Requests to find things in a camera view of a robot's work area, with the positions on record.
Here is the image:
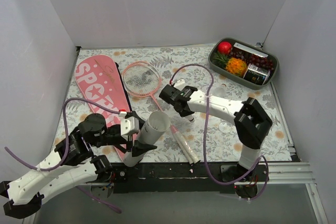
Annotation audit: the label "white shuttlecock tube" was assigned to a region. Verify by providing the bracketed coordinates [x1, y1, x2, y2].
[122, 111, 171, 167]

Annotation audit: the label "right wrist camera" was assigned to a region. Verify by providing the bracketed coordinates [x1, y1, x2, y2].
[172, 79, 185, 88]

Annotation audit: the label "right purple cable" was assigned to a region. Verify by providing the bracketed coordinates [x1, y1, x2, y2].
[170, 63, 270, 200]

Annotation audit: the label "floral table cloth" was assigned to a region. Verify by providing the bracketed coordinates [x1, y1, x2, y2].
[51, 46, 292, 163]

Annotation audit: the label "clear tube lid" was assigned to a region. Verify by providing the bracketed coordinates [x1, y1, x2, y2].
[218, 123, 232, 134]

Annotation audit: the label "pink badminton racket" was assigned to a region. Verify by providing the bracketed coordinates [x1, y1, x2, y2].
[122, 61, 200, 165]

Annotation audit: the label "grey plastic tray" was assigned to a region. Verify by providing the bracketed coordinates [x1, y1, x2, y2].
[208, 37, 279, 90]

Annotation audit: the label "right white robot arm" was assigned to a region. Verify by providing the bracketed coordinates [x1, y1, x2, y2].
[159, 84, 272, 181]

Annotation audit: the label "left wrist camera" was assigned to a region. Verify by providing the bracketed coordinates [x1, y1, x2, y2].
[118, 110, 145, 138]

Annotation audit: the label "pink racket cover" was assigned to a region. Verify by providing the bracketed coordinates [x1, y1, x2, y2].
[74, 54, 137, 161]

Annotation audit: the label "green leafy sprig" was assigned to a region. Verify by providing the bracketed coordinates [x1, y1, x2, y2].
[213, 52, 228, 68]

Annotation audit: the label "red apple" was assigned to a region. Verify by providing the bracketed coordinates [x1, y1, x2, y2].
[217, 41, 232, 55]

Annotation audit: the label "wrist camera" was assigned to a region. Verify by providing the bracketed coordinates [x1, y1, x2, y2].
[118, 110, 145, 138]
[172, 79, 185, 88]

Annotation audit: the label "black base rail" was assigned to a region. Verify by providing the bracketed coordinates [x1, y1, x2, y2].
[87, 162, 269, 197]

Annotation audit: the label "white box in tray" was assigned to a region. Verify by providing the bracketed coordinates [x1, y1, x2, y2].
[233, 42, 268, 58]

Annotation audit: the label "dark red grapes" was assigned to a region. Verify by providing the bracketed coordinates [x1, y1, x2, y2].
[228, 50, 274, 71]

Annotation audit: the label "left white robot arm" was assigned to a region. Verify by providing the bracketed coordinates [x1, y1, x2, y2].
[1, 112, 156, 219]

